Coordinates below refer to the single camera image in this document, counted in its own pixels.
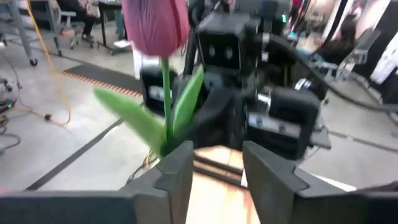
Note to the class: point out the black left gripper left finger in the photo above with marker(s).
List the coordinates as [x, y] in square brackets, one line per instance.
[155, 199]

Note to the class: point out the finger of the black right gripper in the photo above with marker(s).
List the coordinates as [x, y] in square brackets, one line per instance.
[292, 105]
[152, 81]

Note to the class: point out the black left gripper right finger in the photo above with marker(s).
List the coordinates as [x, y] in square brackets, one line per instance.
[280, 199]

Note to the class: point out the magenta artificial tulip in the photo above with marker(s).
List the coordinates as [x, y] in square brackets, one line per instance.
[155, 28]

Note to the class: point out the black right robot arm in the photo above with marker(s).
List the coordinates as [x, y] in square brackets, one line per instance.
[276, 46]

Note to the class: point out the black mat orange striped edge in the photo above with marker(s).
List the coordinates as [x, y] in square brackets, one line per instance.
[102, 76]

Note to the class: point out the person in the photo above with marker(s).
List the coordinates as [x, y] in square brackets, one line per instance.
[119, 25]
[88, 25]
[337, 49]

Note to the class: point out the grey office chair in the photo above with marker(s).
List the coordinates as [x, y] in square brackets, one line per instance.
[360, 53]

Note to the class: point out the light grey chair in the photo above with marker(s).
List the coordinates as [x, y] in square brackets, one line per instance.
[66, 14]

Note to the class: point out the grey wheeled metal table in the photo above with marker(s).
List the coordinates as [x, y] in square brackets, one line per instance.
[20, 31]

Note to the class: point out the grey metal base plate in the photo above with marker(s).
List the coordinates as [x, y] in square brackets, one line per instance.
[321, 140]

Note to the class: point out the black aluminium table frame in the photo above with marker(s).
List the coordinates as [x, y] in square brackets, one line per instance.
[214, 169]

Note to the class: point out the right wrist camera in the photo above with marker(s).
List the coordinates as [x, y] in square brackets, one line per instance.
[224, 37]

